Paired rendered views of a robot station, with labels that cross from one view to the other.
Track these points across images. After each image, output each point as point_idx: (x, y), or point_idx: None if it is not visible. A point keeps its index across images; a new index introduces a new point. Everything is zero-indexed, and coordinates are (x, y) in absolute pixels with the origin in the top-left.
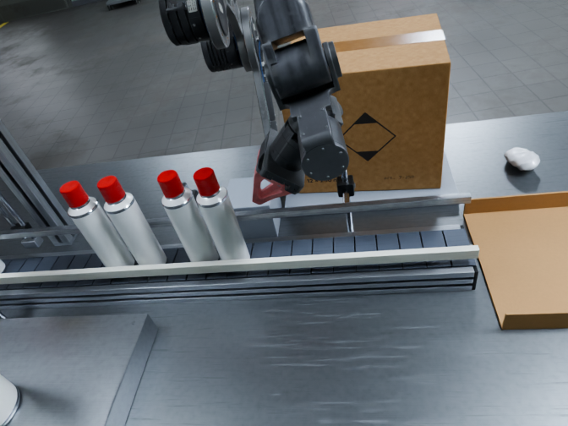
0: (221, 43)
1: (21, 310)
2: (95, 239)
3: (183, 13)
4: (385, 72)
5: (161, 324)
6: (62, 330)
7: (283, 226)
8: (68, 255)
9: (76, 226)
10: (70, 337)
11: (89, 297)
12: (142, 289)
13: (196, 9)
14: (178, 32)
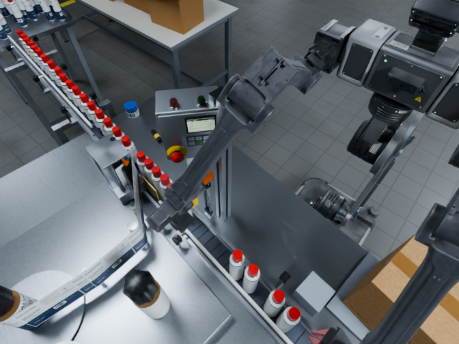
0: (373, 174)
1: (187, 245)
2: (232, 270)
3: (365, 149)
4: (433, 341)
5: (233, 316)
6: (197, 288)
7: (320, 312)
8: (218, 239)
9: (229, 244)
10: (198, 295)
11: (214, 272)
12: (236, 295)
13: (374, 153)
14: (354, 152)
